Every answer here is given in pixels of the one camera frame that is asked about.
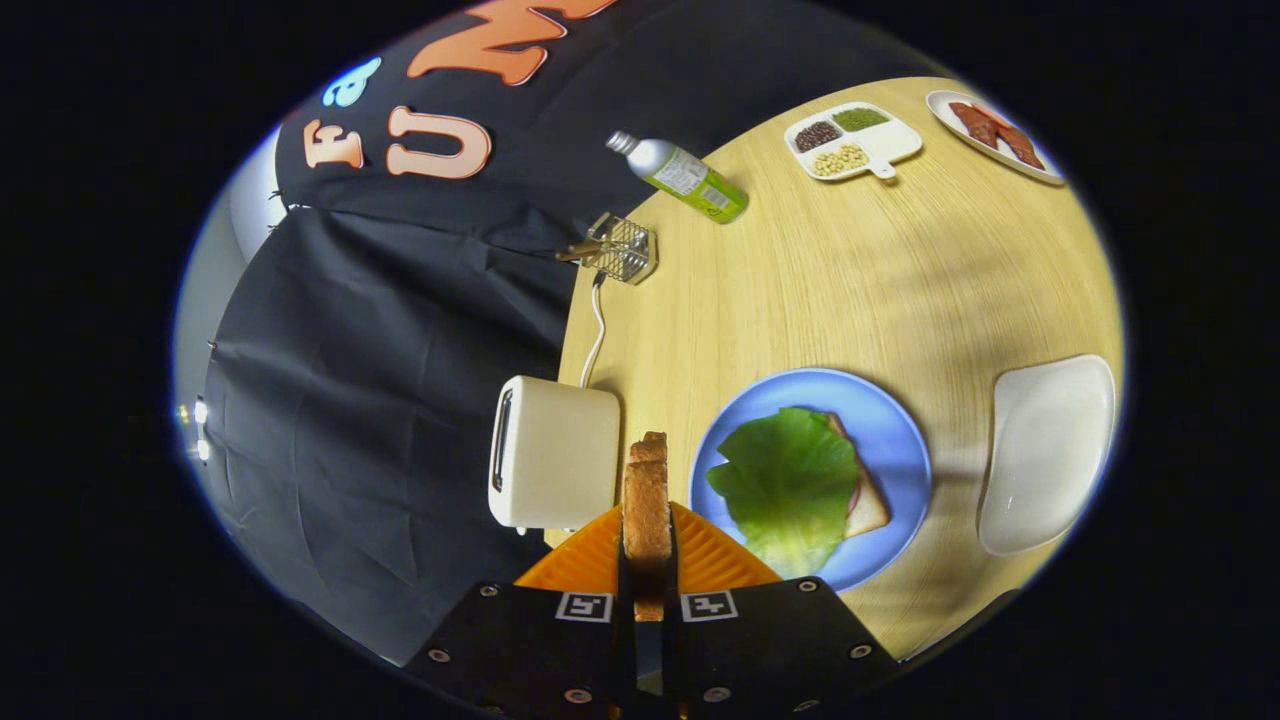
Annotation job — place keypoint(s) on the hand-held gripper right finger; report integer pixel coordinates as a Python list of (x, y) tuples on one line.
[(760, 650)]

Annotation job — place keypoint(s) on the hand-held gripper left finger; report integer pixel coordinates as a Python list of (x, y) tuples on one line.
[(540, 650)]

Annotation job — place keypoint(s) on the green lettuce leaf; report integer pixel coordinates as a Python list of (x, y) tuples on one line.
[(785, 480)]

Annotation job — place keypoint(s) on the toasted bread slice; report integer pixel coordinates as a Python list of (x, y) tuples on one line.
[(647, 510)]

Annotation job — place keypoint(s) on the bread slice under ham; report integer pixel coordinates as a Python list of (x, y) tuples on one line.
[(872, 512)]

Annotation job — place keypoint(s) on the pink ham slice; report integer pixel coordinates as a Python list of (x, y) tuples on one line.
[(855, 497)]

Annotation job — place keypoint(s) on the white toaster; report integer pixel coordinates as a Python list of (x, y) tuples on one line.
[(560, 450)]

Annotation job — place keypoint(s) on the blue plate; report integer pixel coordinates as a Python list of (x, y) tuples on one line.
[(890, 430)]

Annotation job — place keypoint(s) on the white square plate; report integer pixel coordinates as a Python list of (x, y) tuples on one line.
[(1045, 460)]

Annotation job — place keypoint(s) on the green and silver bottle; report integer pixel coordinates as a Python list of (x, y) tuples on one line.
[(690, 180)]

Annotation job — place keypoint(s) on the pile of yellow beans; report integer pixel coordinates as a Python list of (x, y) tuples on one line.
[(840, 160)]

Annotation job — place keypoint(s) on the pile of red beans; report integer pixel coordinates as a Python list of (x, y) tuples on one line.
[(817, 136)]

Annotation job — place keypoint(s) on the white divided tray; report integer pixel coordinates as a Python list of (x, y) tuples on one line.
[(895, 140)]

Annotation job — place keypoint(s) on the pile of green beans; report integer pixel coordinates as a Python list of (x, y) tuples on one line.
[(860, 119)]

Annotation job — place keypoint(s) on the white oval plate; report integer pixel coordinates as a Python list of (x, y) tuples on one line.
[(1040, 172)]

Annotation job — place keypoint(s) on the brown meat slice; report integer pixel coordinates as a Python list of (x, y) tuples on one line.
[(1020, 147), (975, 123)]

